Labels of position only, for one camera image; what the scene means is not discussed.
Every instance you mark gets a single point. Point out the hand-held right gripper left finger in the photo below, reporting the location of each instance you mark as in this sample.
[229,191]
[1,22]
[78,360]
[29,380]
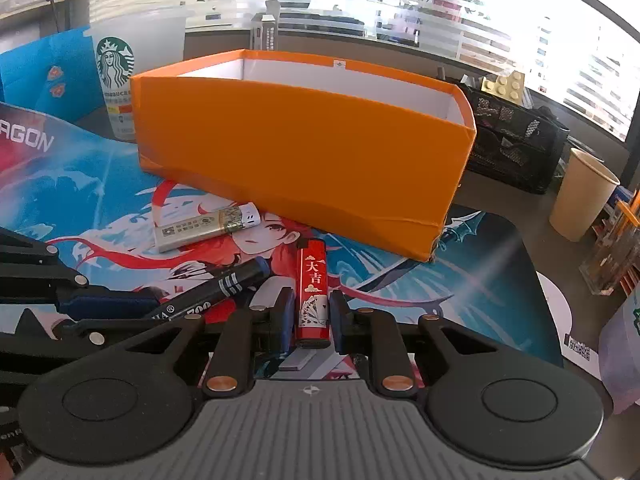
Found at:
[286,317]

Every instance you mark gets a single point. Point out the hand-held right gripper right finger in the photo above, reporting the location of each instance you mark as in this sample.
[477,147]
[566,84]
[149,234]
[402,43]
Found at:
[337,325]

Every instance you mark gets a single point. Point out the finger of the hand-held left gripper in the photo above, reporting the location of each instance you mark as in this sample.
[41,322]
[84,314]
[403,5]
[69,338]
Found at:
[80,332]
[110,305]

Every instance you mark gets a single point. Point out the red lighter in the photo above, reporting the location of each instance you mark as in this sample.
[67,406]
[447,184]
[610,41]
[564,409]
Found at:
[312,285]

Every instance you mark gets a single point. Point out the black marker pen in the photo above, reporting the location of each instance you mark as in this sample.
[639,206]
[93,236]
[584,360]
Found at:
[220,285]

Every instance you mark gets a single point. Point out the orange cardboard box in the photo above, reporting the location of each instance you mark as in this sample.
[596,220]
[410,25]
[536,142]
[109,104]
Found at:
[300,150]

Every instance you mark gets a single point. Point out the grey flat stick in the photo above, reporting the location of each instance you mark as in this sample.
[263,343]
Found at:
[295,361]

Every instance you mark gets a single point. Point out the silver lighter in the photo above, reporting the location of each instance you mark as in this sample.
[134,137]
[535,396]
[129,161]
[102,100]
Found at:
[190,232]

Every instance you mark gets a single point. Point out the printed desk mat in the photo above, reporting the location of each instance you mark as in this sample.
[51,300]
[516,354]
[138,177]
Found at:
[480,280]

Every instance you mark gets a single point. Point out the frosted cup with green logo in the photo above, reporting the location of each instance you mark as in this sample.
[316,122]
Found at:
[115,105]

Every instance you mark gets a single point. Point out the white round paper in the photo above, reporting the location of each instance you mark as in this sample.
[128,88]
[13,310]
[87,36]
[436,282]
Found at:
[555,320]

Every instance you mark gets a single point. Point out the black mesh desk organizer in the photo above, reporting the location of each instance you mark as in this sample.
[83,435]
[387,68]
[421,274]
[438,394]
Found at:
[520,155]

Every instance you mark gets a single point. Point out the tan paper cup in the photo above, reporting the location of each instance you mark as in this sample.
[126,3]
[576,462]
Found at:
[580,200]

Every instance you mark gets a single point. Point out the glass perfume bottle gold cap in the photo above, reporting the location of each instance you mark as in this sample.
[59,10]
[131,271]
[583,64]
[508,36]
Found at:
[607,255]

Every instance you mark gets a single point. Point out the grey carton box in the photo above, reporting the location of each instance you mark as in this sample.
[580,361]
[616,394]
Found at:
[265,32]

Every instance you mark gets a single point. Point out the white plastic bag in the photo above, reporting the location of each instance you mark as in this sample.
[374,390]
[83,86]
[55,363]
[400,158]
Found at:
[622,355]

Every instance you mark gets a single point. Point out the yellow toy brick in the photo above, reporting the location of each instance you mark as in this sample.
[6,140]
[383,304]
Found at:
[507,87]

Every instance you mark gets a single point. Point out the striped glass partition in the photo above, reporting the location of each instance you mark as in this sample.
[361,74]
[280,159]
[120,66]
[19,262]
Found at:
[350,0]

